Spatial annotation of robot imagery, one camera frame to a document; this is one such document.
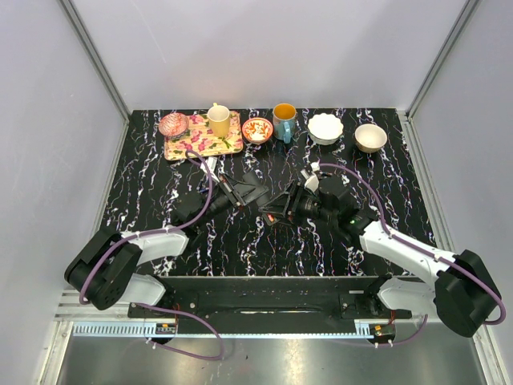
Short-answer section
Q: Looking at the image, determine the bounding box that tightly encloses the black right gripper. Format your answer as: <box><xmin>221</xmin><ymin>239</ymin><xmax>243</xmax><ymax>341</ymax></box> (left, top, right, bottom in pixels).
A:
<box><xmin>259</xmin><ymin>180</ymin><xmax>337</xmax><ymax>229</ymax></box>

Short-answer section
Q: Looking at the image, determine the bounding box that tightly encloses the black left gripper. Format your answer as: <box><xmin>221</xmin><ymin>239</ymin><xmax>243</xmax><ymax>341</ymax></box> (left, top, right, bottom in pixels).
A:
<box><xmin>195</xmin><ymin>172</ymin><xmax>269</xmax><ymax>229</ymax></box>

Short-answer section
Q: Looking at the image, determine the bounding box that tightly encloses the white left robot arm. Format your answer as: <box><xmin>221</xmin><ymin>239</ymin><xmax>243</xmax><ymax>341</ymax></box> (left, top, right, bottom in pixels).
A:
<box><xmin>64</xmin><ymin>172</ymin><xmax>269</xmax><ymax>317</ymax></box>

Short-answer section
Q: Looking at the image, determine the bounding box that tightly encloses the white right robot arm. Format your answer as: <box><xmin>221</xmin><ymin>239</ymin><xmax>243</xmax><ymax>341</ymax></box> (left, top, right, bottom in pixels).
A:
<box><xmin>259</xmin><ymin>179</ymin><xmax>501</xmax><ymax>338</ymax></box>

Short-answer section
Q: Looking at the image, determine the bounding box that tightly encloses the orange floral small bowl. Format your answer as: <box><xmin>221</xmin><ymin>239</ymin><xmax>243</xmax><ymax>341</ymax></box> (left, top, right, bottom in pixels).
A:
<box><xmin>241</xmin><ymin>117</ymin><xmax>273</xmax><ymax>144</ymax></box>

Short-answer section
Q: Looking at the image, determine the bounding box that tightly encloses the floral rectangular tray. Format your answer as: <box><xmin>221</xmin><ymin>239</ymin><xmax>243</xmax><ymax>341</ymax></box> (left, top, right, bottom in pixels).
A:
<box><xmin>164</xmin><ymin>111</ymin><xmax>244</xmax><ymax>161</ymax></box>

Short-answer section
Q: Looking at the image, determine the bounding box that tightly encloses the blue mug orange inside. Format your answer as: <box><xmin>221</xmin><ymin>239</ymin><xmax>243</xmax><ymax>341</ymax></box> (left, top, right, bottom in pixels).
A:
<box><xmin>273</xmin><ymin>103</ymin><xmax>297</xmax><ymax>144</ymax></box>

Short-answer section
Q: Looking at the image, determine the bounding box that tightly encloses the yellow mug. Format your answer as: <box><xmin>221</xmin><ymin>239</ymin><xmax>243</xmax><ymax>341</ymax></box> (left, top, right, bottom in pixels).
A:
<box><xmin>207</xmin><ymin>103</ymin><xmax>231</xmax><ymax>138</ymax></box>

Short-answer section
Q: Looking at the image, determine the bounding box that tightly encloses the white scalloped bowl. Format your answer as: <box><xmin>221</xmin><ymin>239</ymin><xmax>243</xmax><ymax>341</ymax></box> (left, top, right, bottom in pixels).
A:
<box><xmin>307</xmin><ymin>113</ymin><xmax>344</xmax><ymax>145</ymax></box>

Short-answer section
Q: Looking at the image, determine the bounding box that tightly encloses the pink patterned bowl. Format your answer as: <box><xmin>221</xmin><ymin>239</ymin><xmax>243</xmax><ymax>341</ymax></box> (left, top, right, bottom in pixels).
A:
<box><xmin>158</xmin><ymin>112</ymin><xmax>189</xmax><ymax>139</ymax></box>

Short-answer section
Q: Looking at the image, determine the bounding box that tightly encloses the beige round bowl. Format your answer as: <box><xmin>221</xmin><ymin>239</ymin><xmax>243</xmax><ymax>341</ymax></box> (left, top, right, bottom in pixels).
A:
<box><xmin>354</xmin><ymin>124</ymin><xmax>388</xmax><ymax>154</ymax></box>

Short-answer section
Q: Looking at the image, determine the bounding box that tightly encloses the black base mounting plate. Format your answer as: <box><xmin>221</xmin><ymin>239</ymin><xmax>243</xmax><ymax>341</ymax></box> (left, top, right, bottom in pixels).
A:
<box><xmin>127</xmin><ymin>276</ymin><xmax>414</xmax><ymax>326</ymax></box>

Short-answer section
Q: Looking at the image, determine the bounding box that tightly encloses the right connector box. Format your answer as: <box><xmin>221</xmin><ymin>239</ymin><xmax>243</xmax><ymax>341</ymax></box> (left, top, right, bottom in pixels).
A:
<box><xmin>370</xmin><ymin>324</ymin><xmax>396</xmax><ymax>341</ymax></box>

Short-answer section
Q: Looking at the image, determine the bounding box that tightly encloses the connector box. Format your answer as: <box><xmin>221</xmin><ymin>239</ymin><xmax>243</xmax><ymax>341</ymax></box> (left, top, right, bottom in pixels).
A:
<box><xmin>370</xmin><ymin>324</ymin><xmax>396</xmax><ymax>341</ymax></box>
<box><xmin>155</xmin><ymin>319</ymin><xmax>178</xmax><ymax>335</ymax></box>

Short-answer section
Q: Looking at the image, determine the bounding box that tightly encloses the left connector box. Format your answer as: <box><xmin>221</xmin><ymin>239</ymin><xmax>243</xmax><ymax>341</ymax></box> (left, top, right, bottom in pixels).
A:
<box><xmin>155</xmin><ymin>319</ymin><xmax>178</xmax><ymax>335</ymax></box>

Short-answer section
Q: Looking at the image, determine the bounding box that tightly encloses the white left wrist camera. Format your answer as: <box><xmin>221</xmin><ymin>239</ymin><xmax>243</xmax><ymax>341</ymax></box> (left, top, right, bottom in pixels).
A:
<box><xmin>200</xmin><ymin>156</ymin><xmax>219</xmax><ymax>183</ymax></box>

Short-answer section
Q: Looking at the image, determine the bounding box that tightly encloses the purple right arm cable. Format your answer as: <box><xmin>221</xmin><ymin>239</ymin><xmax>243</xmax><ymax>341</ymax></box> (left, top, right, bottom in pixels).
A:
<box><xmin>318</xmin><ymin>163</ymin><xmax>503</xmax><ymax>348</ymax></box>

